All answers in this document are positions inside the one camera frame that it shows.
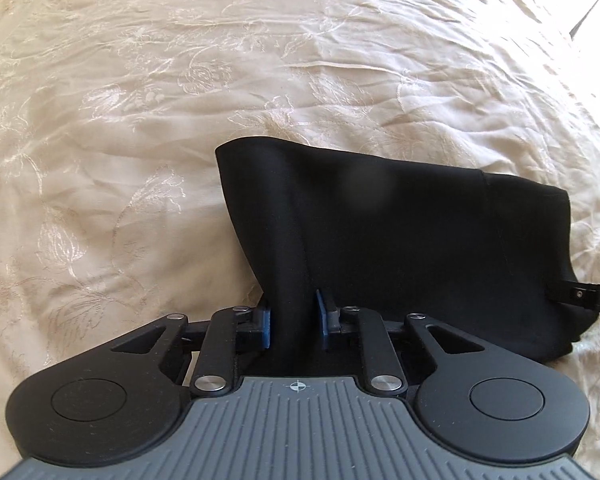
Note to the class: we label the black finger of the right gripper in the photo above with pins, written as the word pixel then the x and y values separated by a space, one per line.
pixel 585 296

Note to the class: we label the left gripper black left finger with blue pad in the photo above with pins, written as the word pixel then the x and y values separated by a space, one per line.
pixel 252 328

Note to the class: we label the black pants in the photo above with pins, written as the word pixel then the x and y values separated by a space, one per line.
pixel 485 253

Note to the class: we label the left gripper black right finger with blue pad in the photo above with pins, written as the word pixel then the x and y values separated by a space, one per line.
pixel 335 322

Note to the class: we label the cream embroidered bedspread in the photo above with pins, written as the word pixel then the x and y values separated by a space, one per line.
pixel 111 209

